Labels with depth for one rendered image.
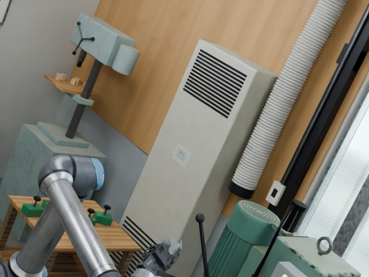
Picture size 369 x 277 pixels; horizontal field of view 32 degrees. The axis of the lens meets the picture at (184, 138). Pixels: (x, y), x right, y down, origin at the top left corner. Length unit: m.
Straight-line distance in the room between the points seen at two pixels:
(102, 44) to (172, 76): 0.54
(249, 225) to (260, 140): 1.58
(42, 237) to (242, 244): 0.76
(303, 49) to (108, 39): 1.36
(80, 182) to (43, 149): 2.25
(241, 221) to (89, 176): 0.56
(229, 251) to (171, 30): 2.60
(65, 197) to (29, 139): 2.56
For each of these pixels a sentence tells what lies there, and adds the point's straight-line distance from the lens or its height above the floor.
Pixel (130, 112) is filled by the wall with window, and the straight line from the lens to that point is 4.84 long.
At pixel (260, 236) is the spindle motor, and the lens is 2.30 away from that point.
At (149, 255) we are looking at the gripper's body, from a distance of 2.22.
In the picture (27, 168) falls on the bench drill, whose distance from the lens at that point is 4.71.
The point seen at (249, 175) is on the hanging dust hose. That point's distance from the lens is 3.87.
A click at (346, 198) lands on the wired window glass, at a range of 3.79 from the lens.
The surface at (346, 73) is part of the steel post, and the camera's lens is 3.70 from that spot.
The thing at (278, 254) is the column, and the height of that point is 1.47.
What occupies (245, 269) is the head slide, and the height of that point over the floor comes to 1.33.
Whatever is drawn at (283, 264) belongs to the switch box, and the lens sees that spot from 2.09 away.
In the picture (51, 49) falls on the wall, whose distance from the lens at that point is 5.28.
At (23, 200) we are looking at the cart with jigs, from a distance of 4.07.
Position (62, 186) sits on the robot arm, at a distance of 2.20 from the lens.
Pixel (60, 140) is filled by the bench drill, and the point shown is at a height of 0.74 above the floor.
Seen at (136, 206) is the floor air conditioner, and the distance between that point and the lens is 4.30.
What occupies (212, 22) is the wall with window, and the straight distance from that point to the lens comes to 4.43.
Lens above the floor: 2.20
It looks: 14 degrees down
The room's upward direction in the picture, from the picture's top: 24 degrees clockwise
